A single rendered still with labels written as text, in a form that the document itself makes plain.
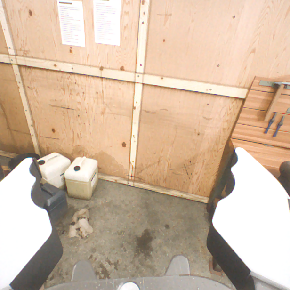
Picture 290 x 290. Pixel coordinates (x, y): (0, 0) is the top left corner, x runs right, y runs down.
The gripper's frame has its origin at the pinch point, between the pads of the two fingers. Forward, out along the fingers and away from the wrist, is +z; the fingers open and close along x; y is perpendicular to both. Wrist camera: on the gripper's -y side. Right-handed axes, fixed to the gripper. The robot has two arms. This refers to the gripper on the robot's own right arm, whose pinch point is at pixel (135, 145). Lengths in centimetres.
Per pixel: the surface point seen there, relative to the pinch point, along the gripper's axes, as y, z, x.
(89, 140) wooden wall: 87, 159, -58
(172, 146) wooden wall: 85, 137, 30
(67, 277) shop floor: 139, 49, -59
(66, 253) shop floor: 138, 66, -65
